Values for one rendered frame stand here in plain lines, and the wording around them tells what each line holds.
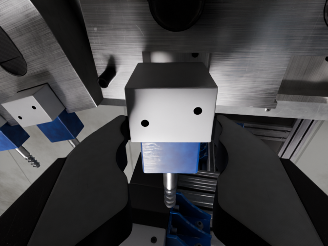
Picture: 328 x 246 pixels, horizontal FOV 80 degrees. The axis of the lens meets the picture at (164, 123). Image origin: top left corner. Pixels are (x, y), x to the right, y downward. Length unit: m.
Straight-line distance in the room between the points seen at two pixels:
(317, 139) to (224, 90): 1.41
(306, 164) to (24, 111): 1.65
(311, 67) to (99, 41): 0.18
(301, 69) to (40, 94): 0.26
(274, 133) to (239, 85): 0.95
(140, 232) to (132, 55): 0.26
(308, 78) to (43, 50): 0.26
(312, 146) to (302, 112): 1.28
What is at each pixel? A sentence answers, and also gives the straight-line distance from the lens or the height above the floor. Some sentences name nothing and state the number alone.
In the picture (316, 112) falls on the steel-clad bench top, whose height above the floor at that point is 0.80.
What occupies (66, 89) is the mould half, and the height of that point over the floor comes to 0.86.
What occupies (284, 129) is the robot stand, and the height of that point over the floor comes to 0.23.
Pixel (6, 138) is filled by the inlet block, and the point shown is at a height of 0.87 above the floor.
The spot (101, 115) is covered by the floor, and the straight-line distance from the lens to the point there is 1.46.
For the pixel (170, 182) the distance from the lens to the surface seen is 0.18.
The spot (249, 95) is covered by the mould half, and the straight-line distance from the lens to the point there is 0.18.
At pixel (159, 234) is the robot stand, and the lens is 0.34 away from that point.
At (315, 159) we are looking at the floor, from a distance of 1.69.
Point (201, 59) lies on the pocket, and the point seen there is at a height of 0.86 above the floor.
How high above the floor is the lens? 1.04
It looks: 51 degrees down
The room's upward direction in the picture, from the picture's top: 166 degrees counter-clockwise
